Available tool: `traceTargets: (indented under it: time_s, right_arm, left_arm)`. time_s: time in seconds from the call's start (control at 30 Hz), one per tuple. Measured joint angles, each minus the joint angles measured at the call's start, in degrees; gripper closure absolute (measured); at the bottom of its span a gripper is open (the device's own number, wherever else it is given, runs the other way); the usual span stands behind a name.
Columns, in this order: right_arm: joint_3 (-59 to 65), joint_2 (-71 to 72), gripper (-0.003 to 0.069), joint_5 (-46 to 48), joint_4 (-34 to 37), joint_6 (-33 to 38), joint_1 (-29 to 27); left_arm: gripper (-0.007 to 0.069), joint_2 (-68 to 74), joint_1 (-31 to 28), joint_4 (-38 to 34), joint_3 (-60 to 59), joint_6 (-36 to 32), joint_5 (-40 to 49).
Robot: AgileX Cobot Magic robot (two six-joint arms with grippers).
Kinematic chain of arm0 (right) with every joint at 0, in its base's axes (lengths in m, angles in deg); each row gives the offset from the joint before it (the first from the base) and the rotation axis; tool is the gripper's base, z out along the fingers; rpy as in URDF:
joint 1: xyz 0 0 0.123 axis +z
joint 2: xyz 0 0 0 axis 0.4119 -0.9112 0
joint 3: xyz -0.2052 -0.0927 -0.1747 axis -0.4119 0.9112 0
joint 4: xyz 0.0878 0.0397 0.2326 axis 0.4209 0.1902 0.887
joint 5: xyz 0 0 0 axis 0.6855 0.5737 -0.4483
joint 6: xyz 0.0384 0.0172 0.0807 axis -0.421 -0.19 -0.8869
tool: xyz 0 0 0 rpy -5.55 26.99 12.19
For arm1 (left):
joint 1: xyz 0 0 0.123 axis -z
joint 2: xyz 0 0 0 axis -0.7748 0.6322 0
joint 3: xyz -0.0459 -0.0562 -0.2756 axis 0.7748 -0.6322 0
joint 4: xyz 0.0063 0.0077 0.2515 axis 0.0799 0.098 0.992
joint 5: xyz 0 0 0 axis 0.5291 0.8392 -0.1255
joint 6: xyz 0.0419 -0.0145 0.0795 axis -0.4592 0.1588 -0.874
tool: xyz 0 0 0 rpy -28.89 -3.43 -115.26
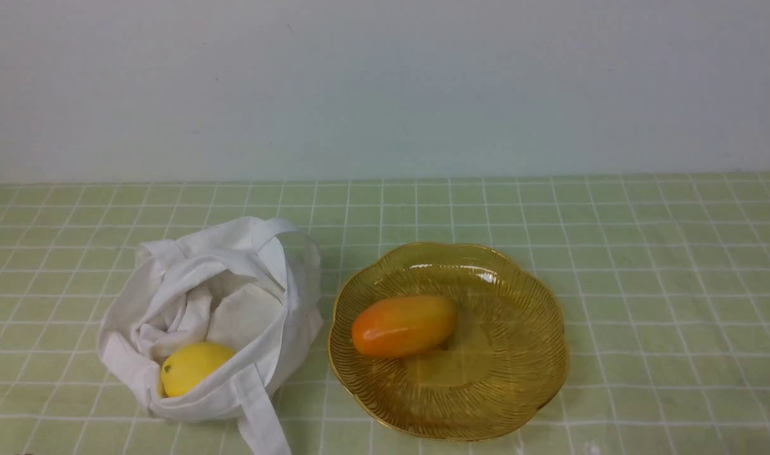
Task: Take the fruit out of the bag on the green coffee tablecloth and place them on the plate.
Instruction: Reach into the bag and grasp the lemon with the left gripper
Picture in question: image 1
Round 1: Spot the white cloth tote bag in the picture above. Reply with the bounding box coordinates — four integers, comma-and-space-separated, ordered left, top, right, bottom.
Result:
97, 216, 322, 454

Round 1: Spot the yellow lemon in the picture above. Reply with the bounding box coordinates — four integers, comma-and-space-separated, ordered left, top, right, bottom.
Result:
161, 341, 236, 397

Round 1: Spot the orange oblong fruit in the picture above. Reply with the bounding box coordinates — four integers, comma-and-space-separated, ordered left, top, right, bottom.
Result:
352, 296, 458, 359

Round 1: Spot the amber glass fruit plate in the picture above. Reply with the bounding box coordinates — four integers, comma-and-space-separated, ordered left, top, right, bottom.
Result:
327, 242, 570, 442

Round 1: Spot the green checkered tablecloth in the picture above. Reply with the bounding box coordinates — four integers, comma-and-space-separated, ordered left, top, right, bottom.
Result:
0, 173, 770, 454

